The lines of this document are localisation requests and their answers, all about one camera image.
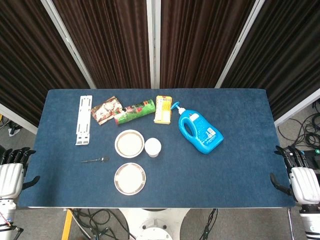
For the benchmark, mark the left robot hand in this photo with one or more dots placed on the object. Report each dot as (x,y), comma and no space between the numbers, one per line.
(10,180)

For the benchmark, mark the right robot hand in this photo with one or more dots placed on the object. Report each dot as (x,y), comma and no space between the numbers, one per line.
(306,185)

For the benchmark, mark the metal spoon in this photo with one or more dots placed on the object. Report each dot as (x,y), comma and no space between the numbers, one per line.
(98,159)

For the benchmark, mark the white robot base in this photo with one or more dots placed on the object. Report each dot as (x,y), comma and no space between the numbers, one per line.
(152,222)

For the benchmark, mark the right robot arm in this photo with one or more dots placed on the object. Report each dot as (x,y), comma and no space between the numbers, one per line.
(311,222)

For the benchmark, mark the metal bowl with white granules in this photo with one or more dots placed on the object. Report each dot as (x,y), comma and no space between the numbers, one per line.
(130,143)

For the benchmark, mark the white paper cup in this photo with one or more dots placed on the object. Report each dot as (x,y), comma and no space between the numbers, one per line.
(152,147)

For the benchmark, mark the black device with coloured labels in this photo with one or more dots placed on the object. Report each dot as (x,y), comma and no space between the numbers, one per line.
(312,158)

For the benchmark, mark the yellow bar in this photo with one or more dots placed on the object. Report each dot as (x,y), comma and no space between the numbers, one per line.
(67,225)

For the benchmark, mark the blue table mat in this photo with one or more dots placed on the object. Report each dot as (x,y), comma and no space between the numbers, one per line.
(225,175)

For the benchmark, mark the blue detergent bottle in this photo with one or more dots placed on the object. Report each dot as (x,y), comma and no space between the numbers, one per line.
(205,137)

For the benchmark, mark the red snack bag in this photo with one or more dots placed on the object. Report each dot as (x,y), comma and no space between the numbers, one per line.
(103,111)

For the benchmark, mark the dark brown curtain panel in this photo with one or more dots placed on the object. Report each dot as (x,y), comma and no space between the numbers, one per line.
(25,62)
(287,55)
(200,42)
(107,42)

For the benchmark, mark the round metal plate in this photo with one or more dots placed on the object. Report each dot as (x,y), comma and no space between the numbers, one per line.
(130,178)

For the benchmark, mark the green cylindrical snack can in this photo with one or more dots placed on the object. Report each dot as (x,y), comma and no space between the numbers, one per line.
(135,112)

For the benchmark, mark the yellow carton box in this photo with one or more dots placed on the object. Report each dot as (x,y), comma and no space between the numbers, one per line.
(163,110)

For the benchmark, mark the white partition rail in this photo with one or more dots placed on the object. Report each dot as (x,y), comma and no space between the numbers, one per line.
(297,107)
(17,117)

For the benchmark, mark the white plastic bracket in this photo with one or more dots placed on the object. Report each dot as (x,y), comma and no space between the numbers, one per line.
(83,120)

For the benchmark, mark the white partition post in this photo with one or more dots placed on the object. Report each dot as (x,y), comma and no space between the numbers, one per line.
(240,42)
(153,42)
(67,42)

